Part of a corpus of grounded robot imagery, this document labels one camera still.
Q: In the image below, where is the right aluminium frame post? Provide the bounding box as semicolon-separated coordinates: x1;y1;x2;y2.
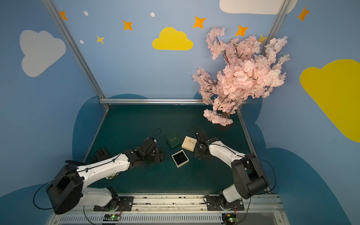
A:
260;0;291;55

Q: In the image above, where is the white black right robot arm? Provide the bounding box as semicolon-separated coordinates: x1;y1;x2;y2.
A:
194;131;269;203

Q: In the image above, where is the green jewelry box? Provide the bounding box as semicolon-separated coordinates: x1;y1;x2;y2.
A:
166;133;182;148

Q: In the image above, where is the black glove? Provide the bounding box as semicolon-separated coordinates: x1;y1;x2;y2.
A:
93;148;112;163

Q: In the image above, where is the brown tree base plate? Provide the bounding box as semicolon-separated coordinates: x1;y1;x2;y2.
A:
217;123;234;130

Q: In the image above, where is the right green circuit board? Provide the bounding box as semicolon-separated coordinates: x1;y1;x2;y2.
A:
222;214;239;225

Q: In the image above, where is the pink cherry blossom tree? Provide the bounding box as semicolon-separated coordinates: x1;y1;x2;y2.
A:
192;27;290;126

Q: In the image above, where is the horizontal aluminium frame rail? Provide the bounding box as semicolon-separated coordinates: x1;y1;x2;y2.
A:
99;98;204;105

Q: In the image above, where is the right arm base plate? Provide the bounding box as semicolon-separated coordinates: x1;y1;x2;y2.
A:
203;195;245;211

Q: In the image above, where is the left aluminium frame post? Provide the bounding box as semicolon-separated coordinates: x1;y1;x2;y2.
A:
42;0;106;98

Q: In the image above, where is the green circuit board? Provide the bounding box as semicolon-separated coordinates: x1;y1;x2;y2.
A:
103;214;121;222
222;214;239;225

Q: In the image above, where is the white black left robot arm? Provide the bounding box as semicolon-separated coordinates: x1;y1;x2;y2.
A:
46;138;164;215

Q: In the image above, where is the left green circuit board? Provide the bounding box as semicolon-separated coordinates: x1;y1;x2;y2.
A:
103;214;121;222

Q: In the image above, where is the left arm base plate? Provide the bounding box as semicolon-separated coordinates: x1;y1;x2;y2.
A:
93;196;134;212

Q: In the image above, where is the black red handled tool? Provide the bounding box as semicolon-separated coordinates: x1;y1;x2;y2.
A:
65;160;85;167

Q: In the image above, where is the aluminium frame post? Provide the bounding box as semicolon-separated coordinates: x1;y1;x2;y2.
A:
42;0;106;98
260;0;291;55

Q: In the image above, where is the white box base black insert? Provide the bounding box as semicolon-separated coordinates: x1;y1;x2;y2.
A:
172;150;189;168

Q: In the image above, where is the white flower gift box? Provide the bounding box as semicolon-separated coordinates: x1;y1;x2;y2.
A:
181;136;197;152

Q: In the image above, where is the front aluminium rail track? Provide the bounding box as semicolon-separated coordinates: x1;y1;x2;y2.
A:
47;194;290;225

